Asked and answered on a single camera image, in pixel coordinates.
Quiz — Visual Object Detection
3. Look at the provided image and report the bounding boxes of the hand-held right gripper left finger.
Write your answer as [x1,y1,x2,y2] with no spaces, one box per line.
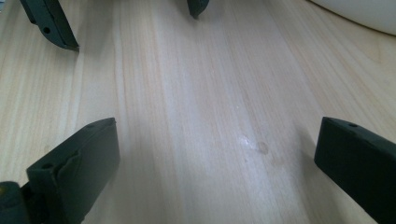
[26,117,121,224]

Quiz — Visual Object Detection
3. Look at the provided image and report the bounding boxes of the white bucket with plastic liner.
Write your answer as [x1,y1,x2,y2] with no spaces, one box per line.
[307,0,396,36]

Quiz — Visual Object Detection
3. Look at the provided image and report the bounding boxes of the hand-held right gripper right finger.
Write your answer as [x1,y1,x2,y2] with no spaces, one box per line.
[313,116,396,224]

